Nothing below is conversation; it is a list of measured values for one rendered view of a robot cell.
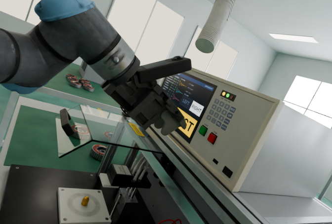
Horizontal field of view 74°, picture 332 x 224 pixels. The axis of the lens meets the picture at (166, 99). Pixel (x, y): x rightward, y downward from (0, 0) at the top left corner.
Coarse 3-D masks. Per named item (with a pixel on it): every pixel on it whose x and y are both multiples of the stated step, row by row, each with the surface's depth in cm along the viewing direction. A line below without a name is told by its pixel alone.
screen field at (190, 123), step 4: (184, 112) 64; (184, 116) 63; (188, 116) 62; (188, 120) 61; (192, 120) 60; (196, 120) 59; (188, 124) 61; (192, 124) 59; (180, 128) 63; (188, 128) 60; (192, 128) 59; (184, 132) 61; (188, 132) 60; (188, 136) 59
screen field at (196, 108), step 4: (184, 96) 66; (184, 100) 65; (188, 100) 64; (192, 100) 62; (184, 104) 65; (188, 104) 63; (192, 104) 62; (196, 104) 60; (188, 108) 63; (192, 108) 61; (196, 108) 60; (200, 108) 59; (196, 112) 59; (200, 112) 58
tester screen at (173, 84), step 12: (168, 84) 75; (180, 84) 69; (192, 84) 64; (204, 84) 60; (180, 96) 67; (192, 96) 63; (204, 96) 59; (180, 108) 66; (204, 108) 58; (192, 132) 59
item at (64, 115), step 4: (60, 112) 61; (64, 112) 60; (60, 116) 59; (64, 116) 58; (68, 116) 63; (64, 120) 56; (68, 120) 56; (64, 124) 54; (68, 124) 54; (64, 128) 54; (68, 128) 55; (72, 128) 56; (68, 132) 55; (72, 132) 55; (68, 136) 55
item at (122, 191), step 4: (120, 188) 80; (124, 188) 81; (120, 192) 79; (124, 192) 78; (116, 196) 80; (124, 196) 76; (128, 196) 77; (116, 200) 79; (120, 200) 77; (124, 200) 75; (128, 200) 75; (132, 200) 76; (136, 200) 77; (120, 204) 76; (124, 204) 74; (128, 204) 75; (132, 204) 75; (136, 204) 76; (120, 208) 76; (124, 208) 74; (128, 208) 75; (132, 208) 76; (120, 212) 75; (124, 212) 75; (128, 212) 76; (132, 212) 77
